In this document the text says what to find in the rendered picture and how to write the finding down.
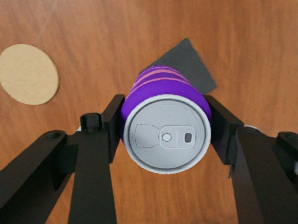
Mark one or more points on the purple drink can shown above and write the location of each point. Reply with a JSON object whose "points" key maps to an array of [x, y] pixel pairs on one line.
{"points": [[163, 123]]}

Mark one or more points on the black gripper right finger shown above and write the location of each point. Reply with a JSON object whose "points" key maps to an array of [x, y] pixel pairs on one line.
{"points": [[262, 191]]}

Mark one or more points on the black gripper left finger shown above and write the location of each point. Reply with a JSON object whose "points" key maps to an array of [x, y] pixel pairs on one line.
{"points": [[32, 183]]}

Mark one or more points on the round tan cork coaster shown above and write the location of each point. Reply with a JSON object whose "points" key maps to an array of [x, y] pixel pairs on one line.
{"points": [[29, 74]]}

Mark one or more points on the dark grey square coaster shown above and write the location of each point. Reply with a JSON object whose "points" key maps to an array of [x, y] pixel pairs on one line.
{"points": [[186, 60]]}

